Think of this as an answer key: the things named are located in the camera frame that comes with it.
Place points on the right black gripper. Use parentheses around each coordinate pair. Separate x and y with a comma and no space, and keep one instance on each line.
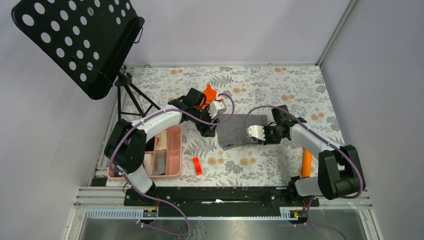
(267,141)

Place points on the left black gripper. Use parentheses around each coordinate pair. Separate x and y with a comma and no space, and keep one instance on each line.
(207,130)

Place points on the orange underwear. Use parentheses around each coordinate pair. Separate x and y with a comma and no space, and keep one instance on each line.
(210,96)

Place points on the grey striped underwear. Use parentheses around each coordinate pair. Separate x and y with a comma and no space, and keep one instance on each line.
(232,134)

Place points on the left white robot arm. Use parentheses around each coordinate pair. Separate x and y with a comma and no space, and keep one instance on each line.
(150,125)

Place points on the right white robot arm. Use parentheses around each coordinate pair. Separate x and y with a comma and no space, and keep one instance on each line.
(339,173)

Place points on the floral tablecloth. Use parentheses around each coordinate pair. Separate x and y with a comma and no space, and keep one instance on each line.
(253,88)

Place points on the pink divided storage tray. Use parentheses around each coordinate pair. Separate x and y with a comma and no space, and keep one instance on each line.
(169,155)

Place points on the cream rolled cloth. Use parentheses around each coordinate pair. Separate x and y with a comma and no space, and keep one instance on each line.
(162,141)

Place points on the small red block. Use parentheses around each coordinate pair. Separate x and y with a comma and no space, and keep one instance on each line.
(197,166)

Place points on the pink rolled cloth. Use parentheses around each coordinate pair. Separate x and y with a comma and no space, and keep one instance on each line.
(148,163)

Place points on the grey rolled cloth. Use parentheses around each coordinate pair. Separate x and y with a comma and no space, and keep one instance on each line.
(160,164)

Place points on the black perforated music stand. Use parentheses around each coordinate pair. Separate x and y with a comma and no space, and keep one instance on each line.
(89,40)

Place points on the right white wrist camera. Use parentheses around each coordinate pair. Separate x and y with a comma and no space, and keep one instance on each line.
(257,132)

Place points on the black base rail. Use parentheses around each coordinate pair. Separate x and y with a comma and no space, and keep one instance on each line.
(251,202)

